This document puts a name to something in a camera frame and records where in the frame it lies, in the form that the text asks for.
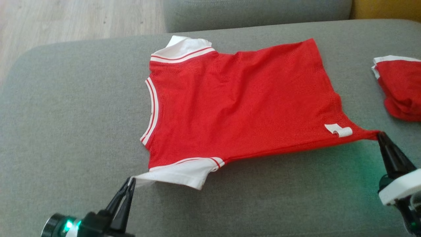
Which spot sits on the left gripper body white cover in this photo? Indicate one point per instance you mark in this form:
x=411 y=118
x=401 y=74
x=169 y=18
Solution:
x=95 y=225

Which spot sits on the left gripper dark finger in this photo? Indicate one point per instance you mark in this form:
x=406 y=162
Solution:
x=116 y=199
x=125 y=210

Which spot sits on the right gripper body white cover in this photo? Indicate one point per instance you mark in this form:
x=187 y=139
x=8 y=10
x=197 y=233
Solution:
x=401 y=187

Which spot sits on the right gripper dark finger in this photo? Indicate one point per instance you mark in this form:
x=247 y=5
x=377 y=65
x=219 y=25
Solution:
x=387 y=158
x=399 y=163

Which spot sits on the red mesh shorts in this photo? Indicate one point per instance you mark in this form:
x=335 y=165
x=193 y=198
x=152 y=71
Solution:
x=401 y=89

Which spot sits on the red Bulls jersey white sleeves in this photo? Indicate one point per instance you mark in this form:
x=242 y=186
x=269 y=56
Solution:
x=236 y=105

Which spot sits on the large grey sofa seat cushion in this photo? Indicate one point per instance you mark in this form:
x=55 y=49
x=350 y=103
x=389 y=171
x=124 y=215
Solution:
x=65 y=115

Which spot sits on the small grey sofa cushion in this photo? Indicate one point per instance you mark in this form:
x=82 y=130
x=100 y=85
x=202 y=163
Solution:
x=256 y=13

